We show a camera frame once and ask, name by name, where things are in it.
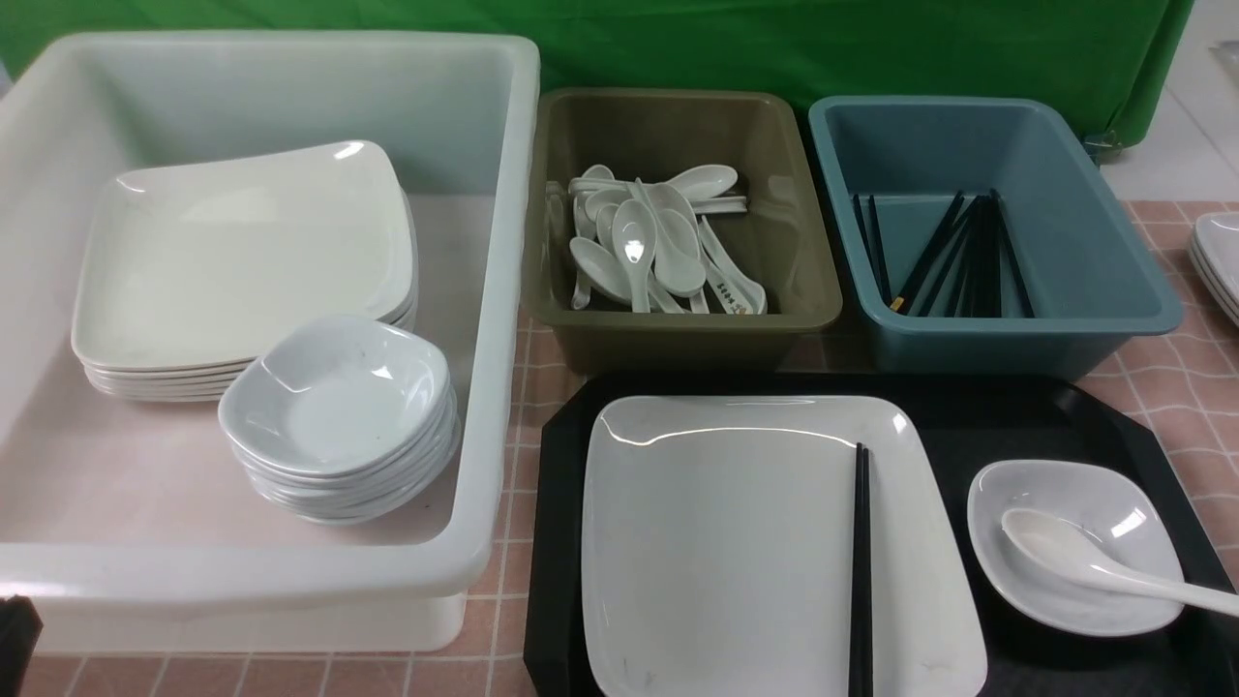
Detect stack of white square plates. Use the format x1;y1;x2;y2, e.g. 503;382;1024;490
71;140;419;402

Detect small white bowl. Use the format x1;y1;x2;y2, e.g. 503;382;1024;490
966;459;1183;638

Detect pile of white spoons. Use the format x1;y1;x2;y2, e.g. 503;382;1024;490
544;163;769;314

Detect black chopsticks in bin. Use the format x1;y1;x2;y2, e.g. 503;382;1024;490
851;187;1037;318

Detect white plates at right edge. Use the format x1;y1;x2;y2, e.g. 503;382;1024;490
1189;212;1238;326

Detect green backdrop cloth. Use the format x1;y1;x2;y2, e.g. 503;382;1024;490
1;1;1194;146

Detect black chopsticks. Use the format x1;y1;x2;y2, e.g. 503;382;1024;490
847;442;873;696
851;187;1037;318

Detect blue plastic bin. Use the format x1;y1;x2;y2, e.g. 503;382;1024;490
808;97;1183;380

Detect black serving tray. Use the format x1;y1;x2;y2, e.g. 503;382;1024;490
524;371;1237;696

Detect stack of small white bowls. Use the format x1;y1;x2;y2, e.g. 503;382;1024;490
218;314;462;527

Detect black object bottom left corner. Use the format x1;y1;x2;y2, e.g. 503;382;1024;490
0;595;45;696

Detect white ceramic spoon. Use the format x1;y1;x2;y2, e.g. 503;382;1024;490
1001;508;1238;618

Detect white square rice plate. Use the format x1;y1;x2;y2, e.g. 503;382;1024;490
581;394;987;696

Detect olive green plastic bin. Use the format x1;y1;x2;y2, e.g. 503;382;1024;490
522;88;844;376

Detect large white plastic tub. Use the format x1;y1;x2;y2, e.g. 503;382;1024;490
2;31;539;656

